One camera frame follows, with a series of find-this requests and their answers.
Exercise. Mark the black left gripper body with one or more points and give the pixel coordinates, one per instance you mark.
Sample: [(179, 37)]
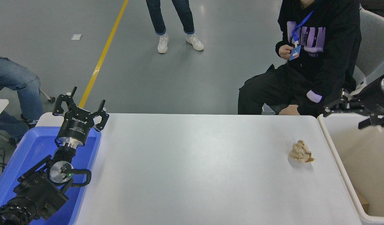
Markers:
[(75, 126)]

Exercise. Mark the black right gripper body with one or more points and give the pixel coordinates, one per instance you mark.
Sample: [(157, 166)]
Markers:
[(374, 101)]

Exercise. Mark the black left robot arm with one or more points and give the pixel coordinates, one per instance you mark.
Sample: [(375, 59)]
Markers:
[(36, 190)]

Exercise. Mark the person's left hand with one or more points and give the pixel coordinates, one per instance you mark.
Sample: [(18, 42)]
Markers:
[(290, 111)]

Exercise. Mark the person's right hand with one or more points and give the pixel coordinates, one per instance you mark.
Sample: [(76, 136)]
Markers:
[(285, 52)]

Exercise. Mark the chair leg with caster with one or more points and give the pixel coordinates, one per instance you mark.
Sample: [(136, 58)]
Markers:
[(48, 97)]

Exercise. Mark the large pale bin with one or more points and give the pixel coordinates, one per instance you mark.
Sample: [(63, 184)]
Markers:
[(363, 156)]

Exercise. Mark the seated person in black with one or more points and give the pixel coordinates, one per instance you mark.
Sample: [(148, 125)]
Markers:
[(329, 62)]

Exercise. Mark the blue plastic tray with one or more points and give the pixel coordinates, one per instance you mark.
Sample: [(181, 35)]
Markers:
[(32, 150)]

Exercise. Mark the seated person in jeans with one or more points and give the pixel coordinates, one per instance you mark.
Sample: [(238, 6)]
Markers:
[(20, 84)]

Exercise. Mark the grey office chair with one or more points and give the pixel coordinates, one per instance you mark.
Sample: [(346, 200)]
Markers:
[(374, 40)]

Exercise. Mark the white paper scrap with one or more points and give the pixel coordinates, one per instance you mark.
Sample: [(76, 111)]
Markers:
[(76, 36)]

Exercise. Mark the crumpled tan paper ball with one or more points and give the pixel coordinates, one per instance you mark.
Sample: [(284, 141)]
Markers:
[(300, 152)]

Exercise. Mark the brown cardboard scrap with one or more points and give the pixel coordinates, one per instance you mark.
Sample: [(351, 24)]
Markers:
[(362, 197)]

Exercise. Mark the standing person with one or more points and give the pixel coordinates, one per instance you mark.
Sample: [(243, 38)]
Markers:
[(157, 15)]

